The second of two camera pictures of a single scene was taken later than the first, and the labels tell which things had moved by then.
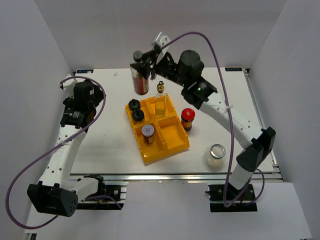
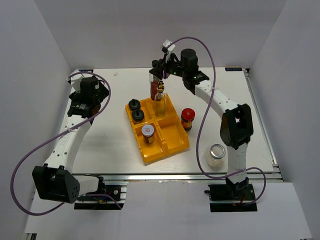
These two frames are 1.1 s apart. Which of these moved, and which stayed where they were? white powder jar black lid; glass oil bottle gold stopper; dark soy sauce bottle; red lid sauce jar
Moved: dark soy sauce bottle
Stayed: red lid sauce jar; glass oil bottle gold stopper; white powder jar black lid
